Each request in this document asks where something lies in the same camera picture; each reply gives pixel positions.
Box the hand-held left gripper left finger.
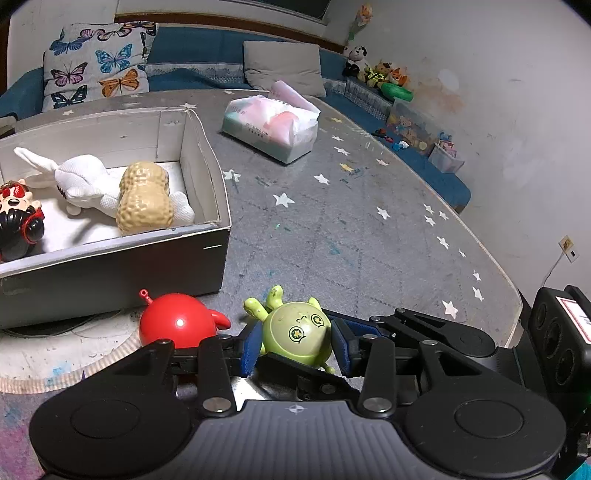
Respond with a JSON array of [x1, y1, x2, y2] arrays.
[[113, 323, 265, 416]]

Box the wall socket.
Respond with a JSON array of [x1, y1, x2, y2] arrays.
[[558, 235, 579, 263]]

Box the green toy ring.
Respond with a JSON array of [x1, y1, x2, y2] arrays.
[[381, 82, 414, 103]]

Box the white cable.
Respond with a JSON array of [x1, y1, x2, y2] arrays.
[[540, 256, 565, 288]]

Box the grey star-printed tablecloth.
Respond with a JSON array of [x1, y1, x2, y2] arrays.
[[0, 88, 526, 480]]

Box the grey cardboard box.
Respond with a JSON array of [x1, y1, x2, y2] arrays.
[[0, 107, 232, 329]]

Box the black and red doll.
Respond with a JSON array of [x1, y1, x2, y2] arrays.
[[0, 181, 46, 262]]

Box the clear storage box with toys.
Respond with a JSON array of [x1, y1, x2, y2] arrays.
[[387, 100, 440, 153]]

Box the orange and yellow plush toys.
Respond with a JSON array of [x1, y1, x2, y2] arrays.
[[367, 60, 410, 89]]

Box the red round octopus toy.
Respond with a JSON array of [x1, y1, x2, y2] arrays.
[[139, 289, 232, 352]]

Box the green round creature toy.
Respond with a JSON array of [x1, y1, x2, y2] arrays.
[[244, 285, 337, 374]]

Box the plush flower toy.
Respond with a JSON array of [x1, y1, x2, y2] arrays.
[[353, 4, 374, 40]]

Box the dark window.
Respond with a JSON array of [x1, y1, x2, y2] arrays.
[[115, 0, 332, 20]]

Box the pastel tissue pack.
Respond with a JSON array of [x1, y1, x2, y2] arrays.
[[222, 80, 321, 164]]

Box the blue sofa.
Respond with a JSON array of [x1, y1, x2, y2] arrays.
[[0, 25, 472, 213]]

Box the grey pillow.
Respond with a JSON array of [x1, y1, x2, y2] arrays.
[[243, 41, 327, 98]]

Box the tan peanut toy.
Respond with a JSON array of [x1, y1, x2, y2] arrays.
[[115, 161, 175, 237]]

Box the white round mat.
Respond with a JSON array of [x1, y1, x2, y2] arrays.
[[0, 308, 155, 394]]

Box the small clear box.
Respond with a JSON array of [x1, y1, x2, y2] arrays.
[[427, 136, 465, 174]]

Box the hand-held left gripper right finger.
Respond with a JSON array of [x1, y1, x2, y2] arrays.
[[332, 318, 481, 415]]

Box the small toys beside sofa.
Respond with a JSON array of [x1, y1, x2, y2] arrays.
[[372, 129, 410, 151]]

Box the butterfly print pillow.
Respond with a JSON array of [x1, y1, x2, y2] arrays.
[[41, 21, 158, 113]]

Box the panda plush toy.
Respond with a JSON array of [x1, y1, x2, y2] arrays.
[[342, 45, 370, 77]]

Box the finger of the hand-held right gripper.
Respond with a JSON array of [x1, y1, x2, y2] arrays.
[[268, 354, 361, 402], [323, 307, 497, 358]]

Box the white plush rabbit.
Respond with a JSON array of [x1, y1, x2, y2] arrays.
[[14, 147, 196, 227]]

